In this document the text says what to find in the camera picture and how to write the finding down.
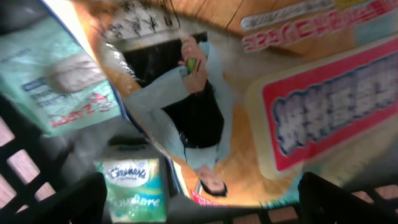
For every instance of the green wet wipes pack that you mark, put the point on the green wet wipes pack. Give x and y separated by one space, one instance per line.
52 81

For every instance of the yellow snack bag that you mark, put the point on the yellow snack bag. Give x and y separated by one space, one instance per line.
244 97

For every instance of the grey plastic shopping basket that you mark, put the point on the grey plastic shopping basket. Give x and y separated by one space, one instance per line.
36 168

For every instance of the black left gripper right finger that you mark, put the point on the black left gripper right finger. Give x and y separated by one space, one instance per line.
323 202

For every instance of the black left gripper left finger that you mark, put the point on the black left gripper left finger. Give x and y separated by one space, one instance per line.
83 202

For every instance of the green tissue pack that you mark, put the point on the green tissue pack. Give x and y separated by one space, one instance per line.
135 183

